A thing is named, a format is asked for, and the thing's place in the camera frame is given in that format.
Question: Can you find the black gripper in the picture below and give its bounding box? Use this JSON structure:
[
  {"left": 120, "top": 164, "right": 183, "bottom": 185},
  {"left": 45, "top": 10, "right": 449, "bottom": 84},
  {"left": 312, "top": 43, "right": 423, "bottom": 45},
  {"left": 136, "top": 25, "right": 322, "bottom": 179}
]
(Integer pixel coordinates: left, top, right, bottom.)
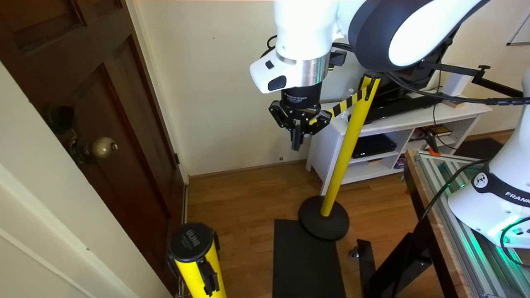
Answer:
[{"left": 269, "top": 84, "right": 332, "bottom": 152}]

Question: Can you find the yellow black striped barrier belt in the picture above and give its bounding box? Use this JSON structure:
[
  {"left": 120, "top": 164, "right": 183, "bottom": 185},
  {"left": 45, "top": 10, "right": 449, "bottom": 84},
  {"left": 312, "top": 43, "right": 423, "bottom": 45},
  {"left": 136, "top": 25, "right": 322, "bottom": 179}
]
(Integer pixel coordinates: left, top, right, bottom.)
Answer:
[{"left": 309, "top": 89, "right": 372, "bottom": 131}]

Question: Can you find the black device in shelf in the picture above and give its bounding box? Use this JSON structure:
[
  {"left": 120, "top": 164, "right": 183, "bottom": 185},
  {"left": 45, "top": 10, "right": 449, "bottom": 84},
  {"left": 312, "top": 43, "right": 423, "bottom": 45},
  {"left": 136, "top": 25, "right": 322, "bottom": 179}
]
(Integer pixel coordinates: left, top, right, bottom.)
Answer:
[{"left": 352, "top": 132, "right": 400, "bottom": 162}]

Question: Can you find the black laptop computer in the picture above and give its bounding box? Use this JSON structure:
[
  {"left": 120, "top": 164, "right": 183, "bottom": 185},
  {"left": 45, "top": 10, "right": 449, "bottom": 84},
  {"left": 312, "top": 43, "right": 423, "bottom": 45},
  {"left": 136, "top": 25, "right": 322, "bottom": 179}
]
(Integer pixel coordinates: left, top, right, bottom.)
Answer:
[{"left": 363, "top": 71, "right": 446, "bottom": 126}]

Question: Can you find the black floor mat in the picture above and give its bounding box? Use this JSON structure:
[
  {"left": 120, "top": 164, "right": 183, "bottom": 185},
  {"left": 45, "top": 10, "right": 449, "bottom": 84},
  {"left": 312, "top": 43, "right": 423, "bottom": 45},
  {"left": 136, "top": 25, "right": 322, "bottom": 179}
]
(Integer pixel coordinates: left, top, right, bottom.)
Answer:
[{"left": 272, "top": 218, "right": 348, "bottom": 298}]

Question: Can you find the white box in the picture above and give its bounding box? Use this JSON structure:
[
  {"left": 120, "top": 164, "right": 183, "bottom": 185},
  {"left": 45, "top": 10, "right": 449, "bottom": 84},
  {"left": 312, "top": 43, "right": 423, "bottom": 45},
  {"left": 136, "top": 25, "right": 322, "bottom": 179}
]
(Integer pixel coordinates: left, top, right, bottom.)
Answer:
[{"left": 440, "top": 71, "right": 474, "bottom": 99}]

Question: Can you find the white shelf unit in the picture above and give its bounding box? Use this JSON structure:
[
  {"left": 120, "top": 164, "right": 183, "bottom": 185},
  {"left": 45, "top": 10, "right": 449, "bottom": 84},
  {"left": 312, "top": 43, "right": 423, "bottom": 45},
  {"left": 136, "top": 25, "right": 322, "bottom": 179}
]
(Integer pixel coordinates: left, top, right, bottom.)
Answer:
[{"left": 305, "top": 98, "right": 494, "bottom": 195}]

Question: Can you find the dark brown wooden door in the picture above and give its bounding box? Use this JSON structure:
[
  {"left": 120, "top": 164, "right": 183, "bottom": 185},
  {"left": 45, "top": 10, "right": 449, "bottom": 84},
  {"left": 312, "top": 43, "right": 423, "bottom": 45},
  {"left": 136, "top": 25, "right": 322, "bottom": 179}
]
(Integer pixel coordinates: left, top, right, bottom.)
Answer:
[{"left": 0, "top": 0, "right": 188, "bottom": 296}]

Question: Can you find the brass door knob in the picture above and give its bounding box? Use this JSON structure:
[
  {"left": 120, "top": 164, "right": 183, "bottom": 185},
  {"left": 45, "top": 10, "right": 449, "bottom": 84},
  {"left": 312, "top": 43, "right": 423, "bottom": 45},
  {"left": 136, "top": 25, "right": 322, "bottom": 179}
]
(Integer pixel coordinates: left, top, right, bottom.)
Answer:
[{"left": 90, "top": 136, "right": 122, "bottom": 162}]

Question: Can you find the yellow stanchion post black base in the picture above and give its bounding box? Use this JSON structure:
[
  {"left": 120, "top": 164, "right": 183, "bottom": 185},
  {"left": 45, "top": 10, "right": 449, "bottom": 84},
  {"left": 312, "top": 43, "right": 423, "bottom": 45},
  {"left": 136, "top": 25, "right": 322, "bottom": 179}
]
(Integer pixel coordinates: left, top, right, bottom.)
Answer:
[
  {"left": 168, "top": 220, "right": 229, "bottom": 298},
  {"left": 297, "top": 73, "right": 385, "bottom": 243}
]

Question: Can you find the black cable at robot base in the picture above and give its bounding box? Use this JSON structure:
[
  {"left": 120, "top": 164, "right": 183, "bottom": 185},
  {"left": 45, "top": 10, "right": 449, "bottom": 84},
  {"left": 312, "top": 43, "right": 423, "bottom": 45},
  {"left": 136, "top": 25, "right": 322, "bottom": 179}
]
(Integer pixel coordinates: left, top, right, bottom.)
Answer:
[
  {"left": 425, "top": 157, "right": 491, "bottom": 220},
  {"left": 498, "top": 213, "right": 530, "bottom": 268}
]

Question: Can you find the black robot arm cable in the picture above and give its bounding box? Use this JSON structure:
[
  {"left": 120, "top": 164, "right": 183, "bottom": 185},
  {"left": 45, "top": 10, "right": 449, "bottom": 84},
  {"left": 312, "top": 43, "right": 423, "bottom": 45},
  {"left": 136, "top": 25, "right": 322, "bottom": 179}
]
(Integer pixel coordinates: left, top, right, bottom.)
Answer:
[{"left": 380, "top": 68, "right": 530, "bottom": 108}]

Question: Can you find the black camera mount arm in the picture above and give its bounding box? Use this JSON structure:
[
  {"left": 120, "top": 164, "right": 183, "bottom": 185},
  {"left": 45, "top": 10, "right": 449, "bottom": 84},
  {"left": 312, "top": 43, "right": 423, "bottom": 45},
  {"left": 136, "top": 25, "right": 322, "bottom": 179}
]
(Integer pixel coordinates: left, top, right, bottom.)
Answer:
[{"left": 430, "top": 61, "right": 524, "bottom": 103}]

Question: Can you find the white board with dark frame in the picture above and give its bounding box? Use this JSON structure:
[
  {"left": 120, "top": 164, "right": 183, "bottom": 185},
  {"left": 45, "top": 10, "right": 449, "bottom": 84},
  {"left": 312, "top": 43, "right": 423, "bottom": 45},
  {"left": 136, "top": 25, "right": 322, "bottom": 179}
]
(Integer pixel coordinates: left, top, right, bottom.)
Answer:
[{"left": 506, "top": 8, "right": 530, "bottom": 48}]

